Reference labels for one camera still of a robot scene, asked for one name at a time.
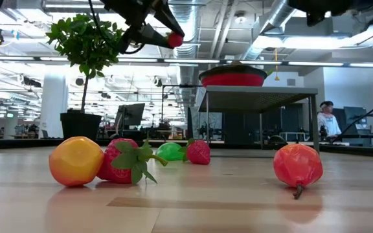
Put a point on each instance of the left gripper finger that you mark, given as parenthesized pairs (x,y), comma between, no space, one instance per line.
(168,17)
(154,35)

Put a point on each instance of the red toy strawberry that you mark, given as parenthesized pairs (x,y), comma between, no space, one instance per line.
(115,168)
(175,40)
(199,152)

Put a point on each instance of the red collapsible bowl grey rim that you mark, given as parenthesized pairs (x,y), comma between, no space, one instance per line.
(232,79)

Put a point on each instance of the green potted tree black pot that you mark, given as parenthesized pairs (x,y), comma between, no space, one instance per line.
(89,55)

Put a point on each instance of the black computer monitor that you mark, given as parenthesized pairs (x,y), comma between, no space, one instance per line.
(131,113)

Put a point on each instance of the dark computer monitor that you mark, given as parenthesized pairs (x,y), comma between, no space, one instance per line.
(356,113)

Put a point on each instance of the grey perforated metal shelf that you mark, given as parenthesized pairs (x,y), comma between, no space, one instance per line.
(254,97)

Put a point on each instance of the green toy pear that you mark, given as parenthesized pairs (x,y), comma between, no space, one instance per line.
(170,152)

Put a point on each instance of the person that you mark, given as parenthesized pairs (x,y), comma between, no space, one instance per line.
(329,124)

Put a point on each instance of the white column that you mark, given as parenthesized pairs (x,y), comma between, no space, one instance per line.
(53,103)

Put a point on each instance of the yellow red toy pear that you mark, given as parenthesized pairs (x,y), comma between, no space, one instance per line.
(76,161)

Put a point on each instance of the red orange toy pear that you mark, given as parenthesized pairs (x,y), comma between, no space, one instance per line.
(298,165)

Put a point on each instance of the silver ventilation duct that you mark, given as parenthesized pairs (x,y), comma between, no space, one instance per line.
(183,58)

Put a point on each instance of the black aluminium table frame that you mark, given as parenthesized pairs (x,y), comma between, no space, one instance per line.
(28,143)

